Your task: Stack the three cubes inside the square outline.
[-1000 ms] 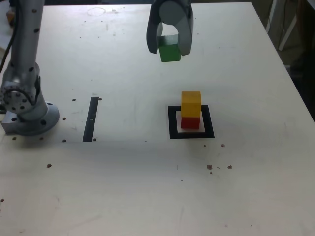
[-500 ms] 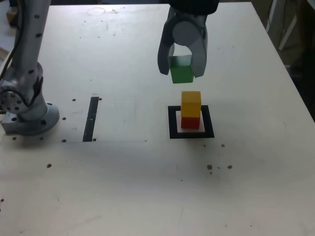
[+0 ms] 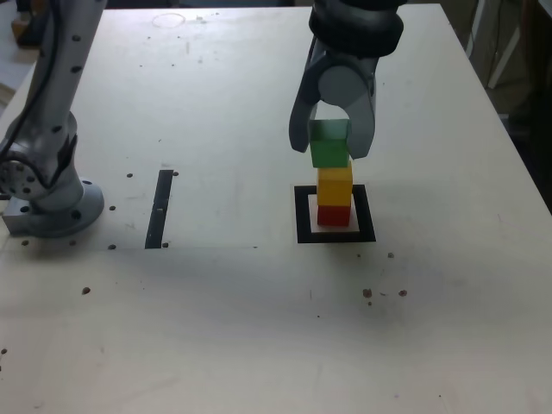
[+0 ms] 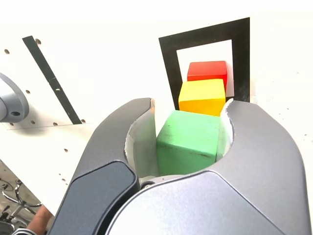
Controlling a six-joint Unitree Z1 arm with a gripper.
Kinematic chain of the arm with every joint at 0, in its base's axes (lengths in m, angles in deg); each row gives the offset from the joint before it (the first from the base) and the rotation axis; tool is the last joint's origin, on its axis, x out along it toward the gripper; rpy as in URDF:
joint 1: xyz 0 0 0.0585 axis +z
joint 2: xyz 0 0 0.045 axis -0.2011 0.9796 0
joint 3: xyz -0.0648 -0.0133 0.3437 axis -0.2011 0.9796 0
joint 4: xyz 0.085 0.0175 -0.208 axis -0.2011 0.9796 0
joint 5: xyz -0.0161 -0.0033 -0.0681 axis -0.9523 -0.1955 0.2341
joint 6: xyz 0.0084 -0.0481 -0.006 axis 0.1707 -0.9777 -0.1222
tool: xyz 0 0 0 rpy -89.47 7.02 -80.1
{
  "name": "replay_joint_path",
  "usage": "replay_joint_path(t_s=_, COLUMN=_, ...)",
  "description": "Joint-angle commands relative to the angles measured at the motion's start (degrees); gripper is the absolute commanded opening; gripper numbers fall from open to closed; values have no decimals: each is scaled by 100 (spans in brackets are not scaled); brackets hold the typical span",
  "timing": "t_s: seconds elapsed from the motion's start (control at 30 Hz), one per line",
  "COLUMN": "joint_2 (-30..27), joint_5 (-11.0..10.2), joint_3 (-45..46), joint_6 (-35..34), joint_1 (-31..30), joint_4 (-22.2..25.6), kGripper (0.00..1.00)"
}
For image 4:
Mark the yellow cube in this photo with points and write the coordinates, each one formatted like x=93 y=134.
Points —
x=203 y=95

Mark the chrome metal frame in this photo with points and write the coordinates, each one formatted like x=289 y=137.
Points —
x=17 y=195

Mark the red cube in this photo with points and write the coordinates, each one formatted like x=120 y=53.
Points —
x=207 y=69

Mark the black tape square outline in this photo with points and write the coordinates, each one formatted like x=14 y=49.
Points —
x=240 y=61

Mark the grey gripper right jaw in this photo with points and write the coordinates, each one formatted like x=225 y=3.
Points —
x=256 y=159

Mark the green cube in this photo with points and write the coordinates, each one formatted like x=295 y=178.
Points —
x=188 y=142

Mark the person's hand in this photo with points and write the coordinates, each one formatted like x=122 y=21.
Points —
x=40 y=220

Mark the black tape strip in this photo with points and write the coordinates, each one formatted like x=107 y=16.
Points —
x=51 y=78

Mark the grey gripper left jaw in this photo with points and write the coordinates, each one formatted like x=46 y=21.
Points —
x=102 y=147

